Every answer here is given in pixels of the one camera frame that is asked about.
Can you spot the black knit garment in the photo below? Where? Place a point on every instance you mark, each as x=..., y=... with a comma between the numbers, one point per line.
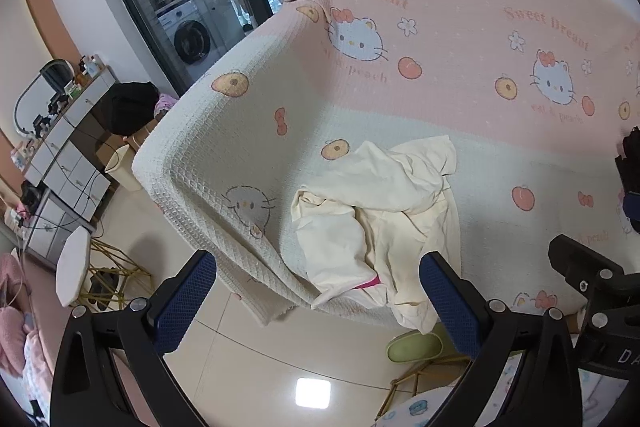
x=630, y=167

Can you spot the black bag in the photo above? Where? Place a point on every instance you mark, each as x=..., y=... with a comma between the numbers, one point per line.
x=131, y=107

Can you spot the magenta t-shirt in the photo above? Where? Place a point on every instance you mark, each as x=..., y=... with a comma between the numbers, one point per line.
x=367, y=283

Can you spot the pink cloth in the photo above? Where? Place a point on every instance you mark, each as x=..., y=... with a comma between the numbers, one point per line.
x=164, y=103

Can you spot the cream t-shirt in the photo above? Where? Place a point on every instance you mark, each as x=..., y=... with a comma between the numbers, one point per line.
x=380, y=187

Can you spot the beige waste bin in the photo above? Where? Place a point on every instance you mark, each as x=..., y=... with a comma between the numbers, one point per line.
x=124, y=169

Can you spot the pink fluffy clothing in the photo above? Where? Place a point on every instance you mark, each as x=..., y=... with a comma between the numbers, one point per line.
x=12, y=337

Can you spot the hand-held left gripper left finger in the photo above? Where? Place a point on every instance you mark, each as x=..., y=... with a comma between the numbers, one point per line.
x=185, y=302

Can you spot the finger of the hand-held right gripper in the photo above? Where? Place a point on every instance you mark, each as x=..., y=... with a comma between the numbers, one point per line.
x=575, y=257

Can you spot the pink and white printed blanket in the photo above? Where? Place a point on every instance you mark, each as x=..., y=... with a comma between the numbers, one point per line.
x=400, y=82

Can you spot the group of cosmetic bottles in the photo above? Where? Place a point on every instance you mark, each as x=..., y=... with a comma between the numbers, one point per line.
x=89, y=69

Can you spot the green slipper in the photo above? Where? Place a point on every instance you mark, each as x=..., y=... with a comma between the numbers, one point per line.
x=415, y=347

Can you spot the white stool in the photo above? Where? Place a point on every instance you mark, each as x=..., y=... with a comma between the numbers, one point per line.
x=72, y=267

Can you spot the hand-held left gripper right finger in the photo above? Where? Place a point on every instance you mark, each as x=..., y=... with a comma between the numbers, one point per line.
x=450, y=302

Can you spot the black framed glass door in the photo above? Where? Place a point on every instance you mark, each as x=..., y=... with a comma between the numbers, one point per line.
x=131, y=7

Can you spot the white drawer dresser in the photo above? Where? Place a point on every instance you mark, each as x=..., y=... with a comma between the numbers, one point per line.
x=70, y=167

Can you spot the oval mirror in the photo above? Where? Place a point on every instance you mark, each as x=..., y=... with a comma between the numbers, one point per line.
x=40, y=97

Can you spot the pair of dark slippers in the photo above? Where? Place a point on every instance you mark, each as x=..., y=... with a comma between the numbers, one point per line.
x=107, y=284

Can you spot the white washing machine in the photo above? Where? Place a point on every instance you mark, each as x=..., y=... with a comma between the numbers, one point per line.
x=190, y=38

